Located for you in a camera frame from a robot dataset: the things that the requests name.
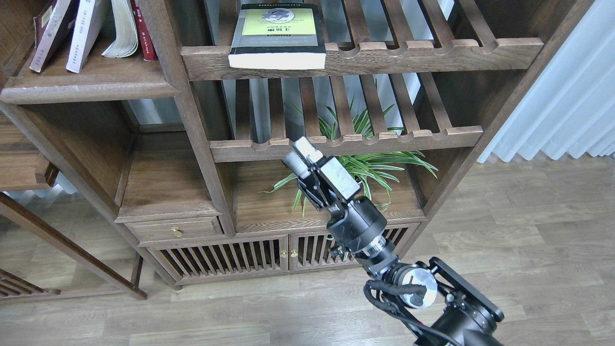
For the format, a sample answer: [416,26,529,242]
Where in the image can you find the dark wooden bookshelf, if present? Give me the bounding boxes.
[1,0,593,287]

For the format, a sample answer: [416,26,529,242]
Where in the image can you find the cream-paged upright book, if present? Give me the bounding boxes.
[101,0,139,58]

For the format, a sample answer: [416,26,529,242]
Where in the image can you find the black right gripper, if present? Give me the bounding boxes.
[283,136,387,255]

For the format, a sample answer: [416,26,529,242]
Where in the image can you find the white sheer curtain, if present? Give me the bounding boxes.
[478,0,615,163]

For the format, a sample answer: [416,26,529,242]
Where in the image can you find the pale pink white book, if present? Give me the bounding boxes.
[66,0,111,73]

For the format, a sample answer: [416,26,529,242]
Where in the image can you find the brass drawer knob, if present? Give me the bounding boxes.
[172,226,183,238]

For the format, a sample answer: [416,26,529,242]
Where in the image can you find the green spider plant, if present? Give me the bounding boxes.
[261,94,439,260]

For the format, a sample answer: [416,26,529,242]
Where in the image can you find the wooden side furniture frame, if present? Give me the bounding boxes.
[0,115,147,303]

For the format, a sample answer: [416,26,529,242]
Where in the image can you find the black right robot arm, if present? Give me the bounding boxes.
[283,136,504,346]

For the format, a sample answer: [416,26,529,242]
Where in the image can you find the maroon book with white characters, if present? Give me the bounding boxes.
[29,0,79,73]

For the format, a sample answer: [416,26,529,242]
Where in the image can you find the red upright book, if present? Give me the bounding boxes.
[130,0,157,62]

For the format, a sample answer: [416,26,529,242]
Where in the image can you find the yellow and black book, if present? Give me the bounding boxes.
[228,3,326,70]

